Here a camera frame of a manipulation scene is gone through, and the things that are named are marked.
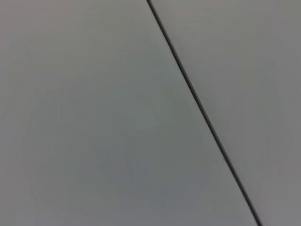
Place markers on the black vertical wall strip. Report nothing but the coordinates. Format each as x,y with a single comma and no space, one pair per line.
200,101

